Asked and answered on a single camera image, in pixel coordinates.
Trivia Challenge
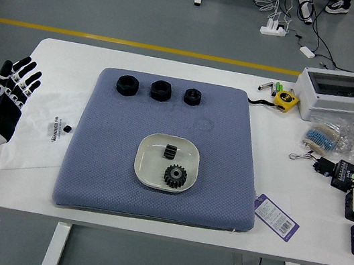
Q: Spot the yellow tape measure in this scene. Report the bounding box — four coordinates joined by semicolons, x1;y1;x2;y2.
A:
245;85;302;115

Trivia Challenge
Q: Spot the black electronic module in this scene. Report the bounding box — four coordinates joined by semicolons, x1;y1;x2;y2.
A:
329;158;354;194

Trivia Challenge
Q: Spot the white square dish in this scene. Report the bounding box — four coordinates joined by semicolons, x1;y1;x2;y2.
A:
130;128;204;197

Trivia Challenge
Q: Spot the purple barcode tag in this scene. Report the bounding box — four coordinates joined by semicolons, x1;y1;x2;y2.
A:
247;192;305;244

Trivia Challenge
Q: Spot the grey under-table bracket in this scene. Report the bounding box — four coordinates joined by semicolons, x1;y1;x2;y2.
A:
232;252;263;265

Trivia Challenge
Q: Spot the black servo with wires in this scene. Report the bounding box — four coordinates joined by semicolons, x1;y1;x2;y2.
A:
286;150;339;179

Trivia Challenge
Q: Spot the small black hex nut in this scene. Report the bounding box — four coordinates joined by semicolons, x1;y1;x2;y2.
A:
182;87;204;107

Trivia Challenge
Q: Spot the blue-grey quilted mat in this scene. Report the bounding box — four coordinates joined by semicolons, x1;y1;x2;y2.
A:
50;60;276;240

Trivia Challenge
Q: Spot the clear printed plastic bag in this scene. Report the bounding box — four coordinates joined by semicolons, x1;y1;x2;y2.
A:
0;79;86;182

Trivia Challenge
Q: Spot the white floor cable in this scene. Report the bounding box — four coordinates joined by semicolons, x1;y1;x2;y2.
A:
233;0;297;26

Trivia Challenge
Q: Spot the white power adapter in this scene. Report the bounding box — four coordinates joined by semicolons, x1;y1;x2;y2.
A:
298;44;317;60

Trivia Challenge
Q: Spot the bag of blue resistors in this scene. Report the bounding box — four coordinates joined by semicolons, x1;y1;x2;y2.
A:
298;112;354;159

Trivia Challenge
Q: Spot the small black gear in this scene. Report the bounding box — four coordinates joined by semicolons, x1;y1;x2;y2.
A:
161;143;179;162

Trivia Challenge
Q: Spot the large black hex nut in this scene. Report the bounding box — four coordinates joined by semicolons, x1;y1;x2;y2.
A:
148;78;174;103
114;74;141;99

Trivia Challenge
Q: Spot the big black gear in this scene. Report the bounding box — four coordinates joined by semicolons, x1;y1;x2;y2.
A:
162;162;191;192

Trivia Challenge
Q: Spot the silver metal tool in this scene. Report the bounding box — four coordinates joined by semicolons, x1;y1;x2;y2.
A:
257;80;276;93

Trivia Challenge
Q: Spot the white electrical enclosure box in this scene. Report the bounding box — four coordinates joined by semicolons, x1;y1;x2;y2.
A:
290;63;354;129

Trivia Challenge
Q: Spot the walking person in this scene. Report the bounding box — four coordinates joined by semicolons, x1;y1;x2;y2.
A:
324;0;353;17

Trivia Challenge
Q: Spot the white power strip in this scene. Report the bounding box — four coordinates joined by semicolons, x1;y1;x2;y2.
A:
259;15;290;39

